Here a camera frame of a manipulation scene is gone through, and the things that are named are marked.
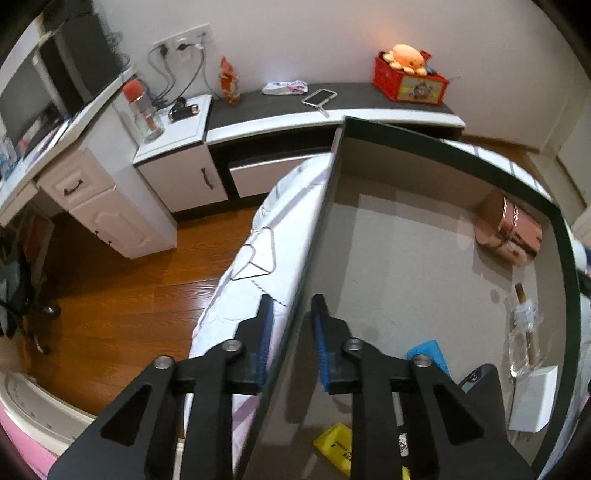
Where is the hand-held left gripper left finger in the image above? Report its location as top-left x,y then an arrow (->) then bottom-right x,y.
47,294 -> 274,480

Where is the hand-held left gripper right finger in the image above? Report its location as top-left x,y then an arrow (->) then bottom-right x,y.
311,294 -> 535,480

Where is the yellow pack of black clips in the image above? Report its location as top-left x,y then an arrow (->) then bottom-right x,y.
313,422 -> 411,480

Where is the blue highlighter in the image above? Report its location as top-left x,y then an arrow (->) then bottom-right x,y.
406,340 -> 451,376

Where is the pink box with black rim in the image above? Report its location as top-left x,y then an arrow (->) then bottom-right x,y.
240,115 -> 583,480

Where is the clear glass bottle with cork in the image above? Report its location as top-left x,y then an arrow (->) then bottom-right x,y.
508,282 -> 546,376

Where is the copper metal can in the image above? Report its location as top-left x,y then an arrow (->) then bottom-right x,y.
475,189 -> 544,267

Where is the black case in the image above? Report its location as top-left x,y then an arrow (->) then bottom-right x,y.
455,363 -> 512,446

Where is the white bedside cabinet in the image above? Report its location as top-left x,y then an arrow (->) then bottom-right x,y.
133,93 -> 232,214

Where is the small white box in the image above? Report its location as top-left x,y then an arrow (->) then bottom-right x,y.
508,364 -> 559,432

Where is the low bench with black top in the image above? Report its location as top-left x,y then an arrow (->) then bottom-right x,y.
205,82 -> 466,199

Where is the white desk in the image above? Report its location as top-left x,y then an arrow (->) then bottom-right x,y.
0,67 -> 178,259

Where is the small black gadget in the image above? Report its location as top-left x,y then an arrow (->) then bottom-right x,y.
167,98 -> 200,123

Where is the smartphone in clear case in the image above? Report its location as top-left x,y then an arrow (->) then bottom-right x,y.
302,89 -> 337,115

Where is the pink and white plastic stool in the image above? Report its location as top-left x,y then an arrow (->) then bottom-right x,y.
0,369 -> 100,480

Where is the white tissue pack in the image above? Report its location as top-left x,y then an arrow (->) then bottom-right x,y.
261,80 -> 308,96

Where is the clear bottle with red cap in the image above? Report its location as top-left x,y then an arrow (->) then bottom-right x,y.
121,78 -> 166,141

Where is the red toy figure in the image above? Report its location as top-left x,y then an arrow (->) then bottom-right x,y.
218,56 -> 242,106

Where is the red toy crate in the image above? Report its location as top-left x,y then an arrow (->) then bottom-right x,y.
373,52 -> 450,106

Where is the orange octopus plush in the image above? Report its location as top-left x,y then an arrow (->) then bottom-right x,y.
381,44 -> 426,75

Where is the black computer tower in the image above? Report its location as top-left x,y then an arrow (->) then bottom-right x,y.
39,11 -> 122,116

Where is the black computer monitor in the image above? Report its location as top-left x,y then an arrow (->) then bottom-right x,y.
0,58 -> 65,146

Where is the grey power cable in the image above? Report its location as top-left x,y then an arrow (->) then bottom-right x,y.
178,44 -> 207,100

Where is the black power cable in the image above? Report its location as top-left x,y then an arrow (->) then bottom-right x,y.
147,44 -> 185,104

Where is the white wall socket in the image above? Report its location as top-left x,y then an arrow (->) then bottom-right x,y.
154,24 -> 214,54

